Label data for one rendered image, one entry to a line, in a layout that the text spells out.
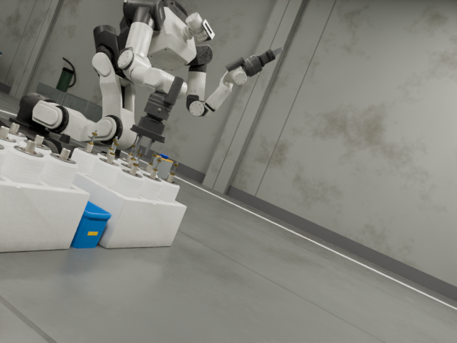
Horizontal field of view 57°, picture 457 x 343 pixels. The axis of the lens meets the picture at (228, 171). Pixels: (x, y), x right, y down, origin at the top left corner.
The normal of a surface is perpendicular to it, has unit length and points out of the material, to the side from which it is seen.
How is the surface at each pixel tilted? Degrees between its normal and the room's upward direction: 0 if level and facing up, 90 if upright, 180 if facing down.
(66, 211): 90
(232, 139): 90
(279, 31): 90
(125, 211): 90
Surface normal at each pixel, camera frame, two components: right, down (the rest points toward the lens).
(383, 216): -0.42, -0.14
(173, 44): 0.76, 0.47
